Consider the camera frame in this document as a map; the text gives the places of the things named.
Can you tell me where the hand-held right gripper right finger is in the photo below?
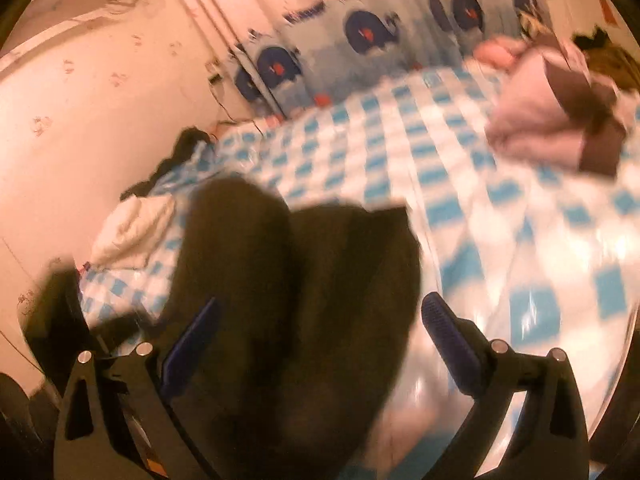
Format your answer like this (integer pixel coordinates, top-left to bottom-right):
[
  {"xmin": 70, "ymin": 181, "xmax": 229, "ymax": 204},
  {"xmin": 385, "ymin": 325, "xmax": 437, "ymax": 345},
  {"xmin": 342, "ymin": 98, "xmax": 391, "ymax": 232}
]
[{"xmin": 420, "ymin": 292, "xmax": 592, "ymax": 480}]

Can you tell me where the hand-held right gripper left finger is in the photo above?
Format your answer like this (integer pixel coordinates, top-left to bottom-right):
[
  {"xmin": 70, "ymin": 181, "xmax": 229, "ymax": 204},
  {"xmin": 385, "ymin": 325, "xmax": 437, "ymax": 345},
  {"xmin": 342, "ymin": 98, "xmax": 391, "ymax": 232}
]
[{"xmin": 54, "ymin": 296, "xmax": 223, "ymax": 480}]

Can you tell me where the white garment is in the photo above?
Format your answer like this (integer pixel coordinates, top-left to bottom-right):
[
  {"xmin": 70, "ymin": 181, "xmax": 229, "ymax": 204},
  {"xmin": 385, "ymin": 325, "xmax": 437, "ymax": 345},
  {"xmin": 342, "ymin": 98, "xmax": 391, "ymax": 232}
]
[{"xmin": 90, "ymin": 195, "xmax": 178, "ymax": 268}]

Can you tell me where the dark brown garment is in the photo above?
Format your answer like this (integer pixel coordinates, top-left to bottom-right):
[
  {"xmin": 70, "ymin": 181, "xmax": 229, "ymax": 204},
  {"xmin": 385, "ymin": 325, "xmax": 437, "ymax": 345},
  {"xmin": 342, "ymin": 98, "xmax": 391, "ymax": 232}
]
[{"xmin": 117, "ymin": 177, "xmax": 426, "ymax": 480}]

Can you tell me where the pink folded clothes pile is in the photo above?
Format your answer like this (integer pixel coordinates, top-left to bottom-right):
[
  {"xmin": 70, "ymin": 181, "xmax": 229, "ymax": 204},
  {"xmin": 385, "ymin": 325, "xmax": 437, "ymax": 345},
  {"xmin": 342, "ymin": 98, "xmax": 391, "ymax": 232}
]
[{"xmin": 484, "ymin": 35, "xmax": 640, "ymax": 178}]

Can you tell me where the blue white checkered bed sheet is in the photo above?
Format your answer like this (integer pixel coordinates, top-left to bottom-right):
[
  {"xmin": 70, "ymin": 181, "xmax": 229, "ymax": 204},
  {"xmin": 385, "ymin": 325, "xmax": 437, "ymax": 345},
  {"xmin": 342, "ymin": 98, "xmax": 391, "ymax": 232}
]
[{"xmin": 75, "ymin": 65, "xmax": 640, "ymax": 480}]

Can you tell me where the black cloth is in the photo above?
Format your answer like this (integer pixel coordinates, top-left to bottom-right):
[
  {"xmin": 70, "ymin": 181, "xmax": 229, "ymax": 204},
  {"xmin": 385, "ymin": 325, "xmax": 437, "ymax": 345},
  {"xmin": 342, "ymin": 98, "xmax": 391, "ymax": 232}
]
[{"xmin": 122, "ymin": 127, "xmax": 216, "ymax": 198}]

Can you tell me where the pink pillow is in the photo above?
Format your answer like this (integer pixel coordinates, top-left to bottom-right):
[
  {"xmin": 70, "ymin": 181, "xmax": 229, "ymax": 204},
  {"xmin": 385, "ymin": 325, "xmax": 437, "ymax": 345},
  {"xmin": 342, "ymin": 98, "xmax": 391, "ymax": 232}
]
[{"xmin": 472, "ymin": 35, "xmax": 531, "ymax": 71}]

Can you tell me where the whale print cloth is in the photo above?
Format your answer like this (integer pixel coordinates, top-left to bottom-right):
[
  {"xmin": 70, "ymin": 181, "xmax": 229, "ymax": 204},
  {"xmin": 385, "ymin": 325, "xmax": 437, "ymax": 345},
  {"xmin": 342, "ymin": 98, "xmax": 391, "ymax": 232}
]
[{"xmin": 230, "ymin": 0, "xmax": 556, "ymax": 116}]

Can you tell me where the brown furry cloth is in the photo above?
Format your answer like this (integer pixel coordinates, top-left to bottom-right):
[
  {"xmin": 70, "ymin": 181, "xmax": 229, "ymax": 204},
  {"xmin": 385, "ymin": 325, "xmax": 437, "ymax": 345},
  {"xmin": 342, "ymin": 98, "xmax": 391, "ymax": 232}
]
[{"xmin": 572, "ymin": 30, "xmax": 640, "ymax": 93}]

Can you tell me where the thin dark cable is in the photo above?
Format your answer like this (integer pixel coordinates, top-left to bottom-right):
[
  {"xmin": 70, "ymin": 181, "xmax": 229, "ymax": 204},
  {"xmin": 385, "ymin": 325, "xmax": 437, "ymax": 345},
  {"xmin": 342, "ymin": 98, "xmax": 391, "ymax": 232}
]
[{"xmin": 206, "ymin": 57, "xmax": 266, "ymax": 136}]

